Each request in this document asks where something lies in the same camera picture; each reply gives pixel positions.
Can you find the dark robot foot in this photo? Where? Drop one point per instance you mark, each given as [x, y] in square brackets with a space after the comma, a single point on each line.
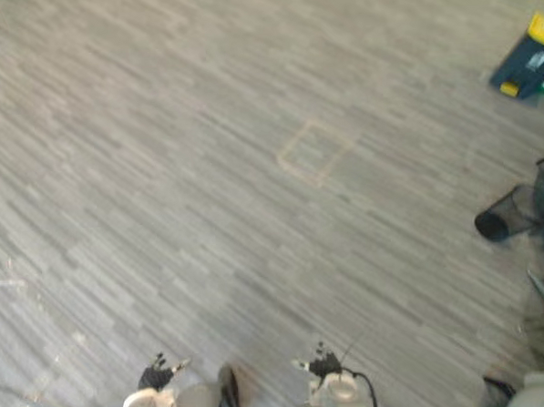
[229, 392]

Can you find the white grey appliance corner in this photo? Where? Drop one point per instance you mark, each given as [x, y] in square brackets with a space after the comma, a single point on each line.
[539, 392]

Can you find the black mesh waste bin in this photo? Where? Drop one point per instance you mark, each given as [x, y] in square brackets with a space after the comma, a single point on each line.
[505, 214]

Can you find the dark blue yellow box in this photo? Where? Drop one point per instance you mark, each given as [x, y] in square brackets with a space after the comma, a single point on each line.
[526, 60]

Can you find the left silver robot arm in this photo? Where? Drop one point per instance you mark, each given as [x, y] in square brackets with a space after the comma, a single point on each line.
[148, 403]

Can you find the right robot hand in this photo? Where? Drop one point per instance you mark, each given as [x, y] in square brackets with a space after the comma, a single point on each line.
[325, 364]

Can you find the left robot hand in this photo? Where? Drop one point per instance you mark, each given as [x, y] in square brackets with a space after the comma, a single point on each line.
[154, 376]

